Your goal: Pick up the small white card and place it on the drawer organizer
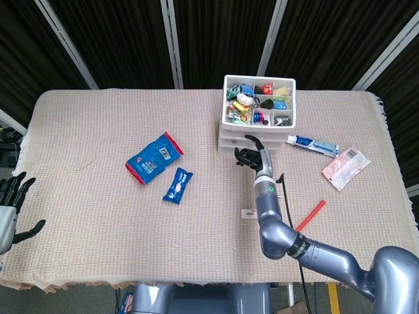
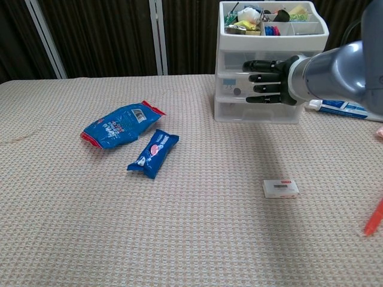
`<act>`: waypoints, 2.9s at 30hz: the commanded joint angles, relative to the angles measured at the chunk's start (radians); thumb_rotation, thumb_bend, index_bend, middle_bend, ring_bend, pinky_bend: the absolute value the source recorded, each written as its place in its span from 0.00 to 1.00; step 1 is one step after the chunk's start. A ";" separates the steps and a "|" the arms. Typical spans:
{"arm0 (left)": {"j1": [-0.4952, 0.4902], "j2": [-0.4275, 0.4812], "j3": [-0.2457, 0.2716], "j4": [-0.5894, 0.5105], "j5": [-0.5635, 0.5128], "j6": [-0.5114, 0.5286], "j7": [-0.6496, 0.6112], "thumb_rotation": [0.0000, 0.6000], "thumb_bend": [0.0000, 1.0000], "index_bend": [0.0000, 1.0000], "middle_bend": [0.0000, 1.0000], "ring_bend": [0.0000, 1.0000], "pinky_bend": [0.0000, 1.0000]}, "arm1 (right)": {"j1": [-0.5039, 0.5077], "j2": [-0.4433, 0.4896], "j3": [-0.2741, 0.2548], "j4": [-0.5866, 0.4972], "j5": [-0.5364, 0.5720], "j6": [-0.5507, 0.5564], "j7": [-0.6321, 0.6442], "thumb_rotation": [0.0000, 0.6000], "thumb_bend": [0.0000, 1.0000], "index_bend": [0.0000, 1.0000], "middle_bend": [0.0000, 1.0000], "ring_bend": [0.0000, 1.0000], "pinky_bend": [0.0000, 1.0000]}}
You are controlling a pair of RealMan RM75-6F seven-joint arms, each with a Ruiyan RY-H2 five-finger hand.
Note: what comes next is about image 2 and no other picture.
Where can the green circuit board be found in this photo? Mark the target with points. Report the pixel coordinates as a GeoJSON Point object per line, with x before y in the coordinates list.
{"type": "Point", "coordinates": [229, 17]}

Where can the white plastic drawer organizer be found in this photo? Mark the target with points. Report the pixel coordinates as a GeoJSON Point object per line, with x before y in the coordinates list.
{"type": "Point", "coordinates": [269, 42]}

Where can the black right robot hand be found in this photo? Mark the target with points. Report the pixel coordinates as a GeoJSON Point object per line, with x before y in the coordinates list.
{"type": "Point", "coordinates": [281, 74]}

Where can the small white box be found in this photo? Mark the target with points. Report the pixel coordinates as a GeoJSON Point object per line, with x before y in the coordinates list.
{"type": "Point", "coordinates": [280, 189]}

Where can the white crumpled wad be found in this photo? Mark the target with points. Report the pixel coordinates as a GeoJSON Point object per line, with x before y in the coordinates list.
{"type": "Point", "coordinates": [248, 14]}

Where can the upright white frame post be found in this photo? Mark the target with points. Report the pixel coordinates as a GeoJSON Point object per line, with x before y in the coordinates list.
{"type": "Point", "coordinates": [158, 39]}

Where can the green printed packet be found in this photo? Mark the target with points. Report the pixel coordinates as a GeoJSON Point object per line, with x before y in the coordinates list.
{"type": "Point", "coordinates": [299, 17]}

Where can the slanted white frame post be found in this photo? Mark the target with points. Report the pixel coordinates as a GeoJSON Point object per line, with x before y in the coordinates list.
{"type": "Point", "coordinates": [48, 42]}

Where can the small blue snack packet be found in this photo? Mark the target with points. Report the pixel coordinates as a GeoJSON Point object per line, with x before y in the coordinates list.
{"type": "Point", "coordinates": [154, 154]}

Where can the yellow sticky note pad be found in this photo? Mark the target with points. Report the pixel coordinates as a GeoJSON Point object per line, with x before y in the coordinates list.
{"type": "Point", "coordinates": [253, 33]}

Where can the black round object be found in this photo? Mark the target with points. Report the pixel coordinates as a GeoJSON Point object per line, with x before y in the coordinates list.
{"type": "Point", "coordinates": [282, 15]}

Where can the yellow wrapped packet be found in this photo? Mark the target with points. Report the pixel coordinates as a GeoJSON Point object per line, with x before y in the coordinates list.
{"type": "Point", "coordinates": [243, 24]}

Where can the beige woven tablecloth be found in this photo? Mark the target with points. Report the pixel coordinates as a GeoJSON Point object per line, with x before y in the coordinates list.
{"type": "Point", "coordinates": [191, 224]}

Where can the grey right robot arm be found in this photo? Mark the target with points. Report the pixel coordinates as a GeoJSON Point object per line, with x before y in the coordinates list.
{"type": "Point", "coordinates": [335, 71]}

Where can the orange red plastic stick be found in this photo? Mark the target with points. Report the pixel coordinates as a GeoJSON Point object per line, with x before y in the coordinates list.
{"type": "Point", "coordinates": [375, 219]}

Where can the dark brown curtain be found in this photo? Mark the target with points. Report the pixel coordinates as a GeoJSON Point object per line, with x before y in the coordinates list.
{"type": "Point", "coordinates": [104, 36]}

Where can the blue white toothpaste tube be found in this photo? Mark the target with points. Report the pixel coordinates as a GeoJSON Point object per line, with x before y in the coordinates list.
{"type": "Point", "coordinates": [344, 109]}

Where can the large blue snack bag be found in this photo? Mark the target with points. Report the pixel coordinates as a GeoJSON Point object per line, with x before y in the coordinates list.
{"type": "Point", "coordinates": [119, 127]}

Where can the thin black stick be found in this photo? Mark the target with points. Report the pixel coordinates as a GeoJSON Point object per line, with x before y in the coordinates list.
{"type": "Point", "coordinates": [234, 8]}

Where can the clear empty drawer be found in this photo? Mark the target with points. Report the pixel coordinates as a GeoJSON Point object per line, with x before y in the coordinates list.
{"type": "Point", "coordinates": [230, 112]}

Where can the pink object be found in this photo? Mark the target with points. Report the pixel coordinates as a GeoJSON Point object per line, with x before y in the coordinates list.
{"type": "Point", "coordinates": [380, 132]}

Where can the yellow sponge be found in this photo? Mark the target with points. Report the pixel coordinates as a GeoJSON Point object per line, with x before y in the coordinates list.
{"type": "Point", "coordinates": [297, 9]}

